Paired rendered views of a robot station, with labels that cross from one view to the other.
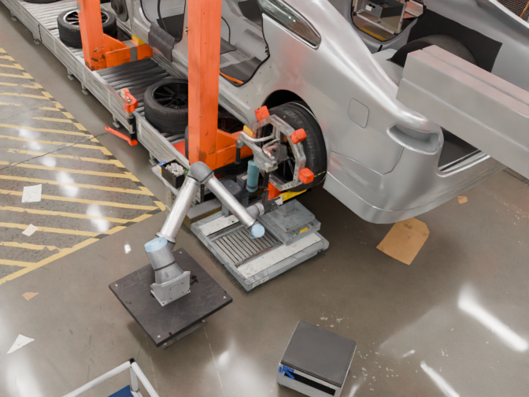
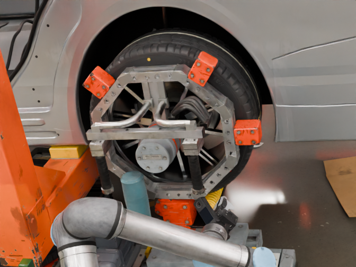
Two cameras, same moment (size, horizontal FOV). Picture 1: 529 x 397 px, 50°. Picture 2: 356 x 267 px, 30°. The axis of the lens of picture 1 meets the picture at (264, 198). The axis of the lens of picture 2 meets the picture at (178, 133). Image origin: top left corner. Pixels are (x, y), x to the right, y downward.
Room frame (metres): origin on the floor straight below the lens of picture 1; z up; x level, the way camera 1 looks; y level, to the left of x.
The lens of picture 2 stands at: (1.42, 1.00, 1.96)
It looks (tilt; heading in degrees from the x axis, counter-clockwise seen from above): 26 degrees down; 331
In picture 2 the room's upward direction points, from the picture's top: 10 degrees counter-clockwise
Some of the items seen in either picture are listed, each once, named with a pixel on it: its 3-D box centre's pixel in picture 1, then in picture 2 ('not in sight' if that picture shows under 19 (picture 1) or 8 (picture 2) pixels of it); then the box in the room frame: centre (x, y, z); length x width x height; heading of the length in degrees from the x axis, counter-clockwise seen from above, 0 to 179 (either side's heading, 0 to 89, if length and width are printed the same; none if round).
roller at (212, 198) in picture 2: (292, 192); (213, 196); (3.38, -0.21, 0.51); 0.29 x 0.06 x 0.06; 132
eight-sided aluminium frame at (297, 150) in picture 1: (277, 153); (165, 134); (3.40, -0.06, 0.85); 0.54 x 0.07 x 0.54; 42
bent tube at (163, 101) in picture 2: (275, 145); (174, 105); (3.25, -0.03, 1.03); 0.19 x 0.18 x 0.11; 132
